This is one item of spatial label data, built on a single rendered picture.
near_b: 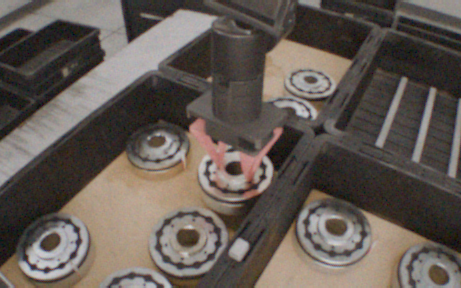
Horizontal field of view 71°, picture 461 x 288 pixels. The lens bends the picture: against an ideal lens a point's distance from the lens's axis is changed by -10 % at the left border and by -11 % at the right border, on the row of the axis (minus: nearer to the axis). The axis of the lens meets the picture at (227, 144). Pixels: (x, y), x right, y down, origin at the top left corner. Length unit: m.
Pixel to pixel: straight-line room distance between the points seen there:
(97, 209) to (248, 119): 0.28
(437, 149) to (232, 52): 0.47
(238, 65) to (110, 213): 0.30
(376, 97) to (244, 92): 0.45
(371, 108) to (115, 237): 0.53
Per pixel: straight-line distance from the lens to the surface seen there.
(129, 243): 0.51
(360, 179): 0.51
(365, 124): 0.70
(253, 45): 0.35
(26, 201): 0.53
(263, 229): 0.39
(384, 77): 0.85
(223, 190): 0.46
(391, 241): 0.54
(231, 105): 0.38
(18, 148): 0.93
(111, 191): 0.57
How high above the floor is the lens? 1.26
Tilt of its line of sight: 45 degrees down
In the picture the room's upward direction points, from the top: straight up
